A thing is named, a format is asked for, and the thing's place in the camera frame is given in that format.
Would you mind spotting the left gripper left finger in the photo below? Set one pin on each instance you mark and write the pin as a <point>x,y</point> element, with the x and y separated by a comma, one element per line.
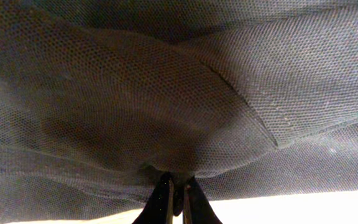
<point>159,207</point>

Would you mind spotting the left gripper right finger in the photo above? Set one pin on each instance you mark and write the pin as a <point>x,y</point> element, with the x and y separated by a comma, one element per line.
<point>196,207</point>

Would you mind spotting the black polo shirt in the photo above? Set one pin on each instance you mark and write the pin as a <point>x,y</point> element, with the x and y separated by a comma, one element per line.
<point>98,99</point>

